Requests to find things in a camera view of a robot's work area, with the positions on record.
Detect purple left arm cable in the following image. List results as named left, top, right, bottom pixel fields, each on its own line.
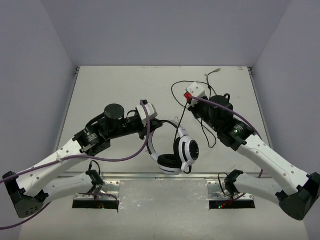
left=0, top=99, right=152, bottom=230

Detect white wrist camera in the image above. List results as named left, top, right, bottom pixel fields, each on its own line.
left=184, top=82, right=206, bottom=101
left=136, top=100, right=158, bottom=127

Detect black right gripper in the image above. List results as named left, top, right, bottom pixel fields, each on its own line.
left=187, top=96, right=221, bottom=132

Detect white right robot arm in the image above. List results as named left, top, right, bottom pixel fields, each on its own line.
left=184, top=92, right=320, bottom=221

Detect white and black headphones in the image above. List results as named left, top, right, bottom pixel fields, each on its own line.
left=146, top=119, right=200, bottom=176

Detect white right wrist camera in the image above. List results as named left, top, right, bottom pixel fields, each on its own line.
left=184, top=82, right=206, bottom=101

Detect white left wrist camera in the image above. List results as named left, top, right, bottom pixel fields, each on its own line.
left=136, top=100, right=158, bottom=127

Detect thin black headphone cable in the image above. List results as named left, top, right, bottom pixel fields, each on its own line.
left=171, top=68, right=223, bottom=149

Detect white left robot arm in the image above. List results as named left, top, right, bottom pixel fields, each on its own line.
left=2, top=100, right=158, bottom=219

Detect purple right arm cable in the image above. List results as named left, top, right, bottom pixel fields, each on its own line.
left=191, top=96, right=265, bottom=180

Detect metal base mounting plate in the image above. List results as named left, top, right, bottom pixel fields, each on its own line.
left=72, top=173, right=256, bottom=210

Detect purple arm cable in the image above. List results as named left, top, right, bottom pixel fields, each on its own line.
left=191, top=96, right=265, bottom=180
left=0, top=99, right=152, bottom=230

